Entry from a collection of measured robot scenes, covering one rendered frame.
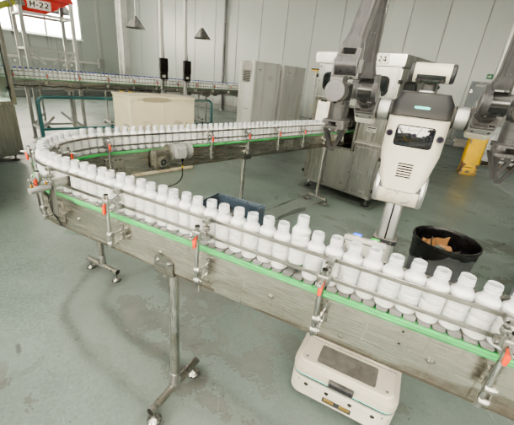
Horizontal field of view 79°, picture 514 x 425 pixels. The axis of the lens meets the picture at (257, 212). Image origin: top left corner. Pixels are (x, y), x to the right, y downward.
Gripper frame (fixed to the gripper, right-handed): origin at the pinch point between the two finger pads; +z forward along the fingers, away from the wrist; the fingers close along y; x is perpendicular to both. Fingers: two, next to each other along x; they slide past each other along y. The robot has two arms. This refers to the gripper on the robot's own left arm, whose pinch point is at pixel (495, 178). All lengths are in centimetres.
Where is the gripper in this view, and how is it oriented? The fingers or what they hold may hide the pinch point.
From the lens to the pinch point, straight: 106.8
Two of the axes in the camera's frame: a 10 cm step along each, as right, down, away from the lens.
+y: 4.6, -3.1, 8.3
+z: -0.9, 9.2, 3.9
